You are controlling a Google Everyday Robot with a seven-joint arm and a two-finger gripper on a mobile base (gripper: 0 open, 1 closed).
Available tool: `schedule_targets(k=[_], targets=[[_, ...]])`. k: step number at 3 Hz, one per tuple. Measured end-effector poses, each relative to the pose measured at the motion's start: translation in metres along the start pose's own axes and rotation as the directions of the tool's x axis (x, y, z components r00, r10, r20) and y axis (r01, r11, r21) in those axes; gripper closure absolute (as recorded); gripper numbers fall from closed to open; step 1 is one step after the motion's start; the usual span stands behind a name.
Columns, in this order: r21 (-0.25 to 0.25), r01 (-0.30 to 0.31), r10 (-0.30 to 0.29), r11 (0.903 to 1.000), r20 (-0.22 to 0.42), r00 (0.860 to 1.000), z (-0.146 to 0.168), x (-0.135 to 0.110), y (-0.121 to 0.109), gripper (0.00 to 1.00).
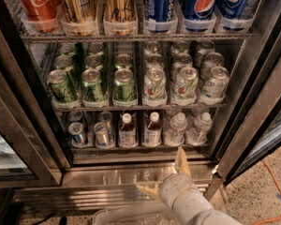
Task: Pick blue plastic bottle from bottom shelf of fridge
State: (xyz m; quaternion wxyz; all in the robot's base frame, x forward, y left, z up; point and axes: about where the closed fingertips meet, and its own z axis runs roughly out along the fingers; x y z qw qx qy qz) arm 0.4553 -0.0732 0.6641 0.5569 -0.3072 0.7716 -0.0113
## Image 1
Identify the white diet can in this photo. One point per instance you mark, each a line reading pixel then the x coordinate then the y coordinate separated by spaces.
pixel 215 83
pixel 186 83
pixel 154 83

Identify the silver can second row middle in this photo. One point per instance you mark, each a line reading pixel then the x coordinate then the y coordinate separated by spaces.
pixel 180 61

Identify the silver blue can front left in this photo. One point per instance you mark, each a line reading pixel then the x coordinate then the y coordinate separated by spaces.
pixel 78 134

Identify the green can front left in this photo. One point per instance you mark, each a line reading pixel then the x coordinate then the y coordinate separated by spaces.
pixel 62 87

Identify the brown tea bottle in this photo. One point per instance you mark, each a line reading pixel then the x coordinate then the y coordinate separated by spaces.
pixel 127 132
pixel 152 130

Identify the blue Pepsi can left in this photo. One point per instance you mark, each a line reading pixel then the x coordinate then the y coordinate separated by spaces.
pixel 160 16

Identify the silver can second row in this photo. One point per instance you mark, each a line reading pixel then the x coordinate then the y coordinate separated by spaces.
pixel 180 61
pixel 210 60
pixel 154 59

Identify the blue pepsi can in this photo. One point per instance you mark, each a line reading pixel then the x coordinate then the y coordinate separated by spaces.
pixel 232 12
pixel 160 16
pixel 197 13

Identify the white diet can front middle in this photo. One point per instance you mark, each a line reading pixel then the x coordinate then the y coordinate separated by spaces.
pixel 186 83

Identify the left glass fridge door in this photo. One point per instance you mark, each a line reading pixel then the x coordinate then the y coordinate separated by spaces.
pixel 23 127

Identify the silver can second row left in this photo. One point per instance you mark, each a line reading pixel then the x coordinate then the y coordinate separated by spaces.
pixel 154 59

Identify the green can second row middle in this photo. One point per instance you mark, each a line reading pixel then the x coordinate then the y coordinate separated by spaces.
pixel 94 61

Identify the clear water bottle left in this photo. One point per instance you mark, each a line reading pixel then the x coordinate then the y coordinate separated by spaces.
pixel 175 133

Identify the white diet can front right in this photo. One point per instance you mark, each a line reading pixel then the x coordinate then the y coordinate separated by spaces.
pixel 215 83

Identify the green can front middle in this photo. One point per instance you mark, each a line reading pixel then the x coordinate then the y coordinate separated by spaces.
pixel 92 85

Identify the green can second row left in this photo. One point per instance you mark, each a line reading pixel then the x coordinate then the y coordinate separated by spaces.
pixel 67 64

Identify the green can second row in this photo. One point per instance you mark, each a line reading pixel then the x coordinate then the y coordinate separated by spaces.
pixel 94 61
pixel 123 60
pixel 67 64

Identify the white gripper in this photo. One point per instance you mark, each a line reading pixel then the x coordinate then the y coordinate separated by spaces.
pixel 174 187

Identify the gold striped soda can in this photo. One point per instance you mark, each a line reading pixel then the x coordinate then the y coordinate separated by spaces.
pixel 79 15

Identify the open fridge door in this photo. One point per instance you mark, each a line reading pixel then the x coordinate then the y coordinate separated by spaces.
pixel 257 129

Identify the white diet can front left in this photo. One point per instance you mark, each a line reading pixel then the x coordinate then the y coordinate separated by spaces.
pixel 154 83

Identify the green can front right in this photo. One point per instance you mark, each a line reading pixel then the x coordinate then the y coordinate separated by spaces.
pixel 124 88

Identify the clear plastic bin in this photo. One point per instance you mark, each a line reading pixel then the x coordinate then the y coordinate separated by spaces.
pixel 143 213

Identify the red Coca-Cola can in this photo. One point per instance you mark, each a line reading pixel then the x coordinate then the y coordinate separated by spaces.
pixel 42 14

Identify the green can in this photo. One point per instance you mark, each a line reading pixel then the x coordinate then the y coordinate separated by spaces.
pixel 62 87
pixel 124 88
pixel 92 85

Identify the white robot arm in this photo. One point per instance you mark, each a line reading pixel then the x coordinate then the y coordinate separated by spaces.
pixel 211 217

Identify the silver blue can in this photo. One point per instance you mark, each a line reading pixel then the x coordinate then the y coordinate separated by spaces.
pixel 78 134
pixel 103 138

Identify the clear water bottle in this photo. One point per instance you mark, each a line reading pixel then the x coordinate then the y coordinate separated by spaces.
pixel 175 133
pixel 197 135

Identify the silver blue can front right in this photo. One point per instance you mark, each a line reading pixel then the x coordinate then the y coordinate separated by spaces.
pixel 103 138

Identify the clear water bottle right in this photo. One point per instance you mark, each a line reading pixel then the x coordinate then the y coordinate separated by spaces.
pixel 197 135

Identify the blue Pepsi can right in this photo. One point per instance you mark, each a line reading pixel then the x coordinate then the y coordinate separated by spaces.
pixel 232 12

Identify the blue Pepsi can middle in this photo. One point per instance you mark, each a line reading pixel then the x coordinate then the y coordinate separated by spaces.
pixel 197 13

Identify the silver can second row right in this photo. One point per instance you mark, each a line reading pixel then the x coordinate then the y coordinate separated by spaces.
pixel 210 60

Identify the green can second row right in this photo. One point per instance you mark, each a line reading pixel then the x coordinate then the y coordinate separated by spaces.
pixel 123 60

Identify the stainless steel fridge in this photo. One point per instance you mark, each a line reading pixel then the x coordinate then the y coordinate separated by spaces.
pixel 94 178

